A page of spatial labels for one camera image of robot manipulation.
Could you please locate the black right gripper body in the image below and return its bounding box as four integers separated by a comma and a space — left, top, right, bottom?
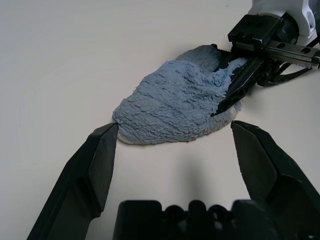
227, 14, 320, 69

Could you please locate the blue terry rag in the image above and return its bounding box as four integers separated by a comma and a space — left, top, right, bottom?
111, 44, 244, 146

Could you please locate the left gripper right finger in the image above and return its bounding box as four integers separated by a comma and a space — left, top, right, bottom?
230, 119, 320, 240

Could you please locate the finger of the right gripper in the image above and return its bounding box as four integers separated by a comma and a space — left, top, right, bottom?
215, 57, 264, 117
210, 43, 234, 73

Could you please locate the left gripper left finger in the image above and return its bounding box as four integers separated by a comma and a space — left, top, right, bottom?
26, 121, 119, 240

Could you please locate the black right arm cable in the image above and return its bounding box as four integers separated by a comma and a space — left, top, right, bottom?
259, 61, 311, 87

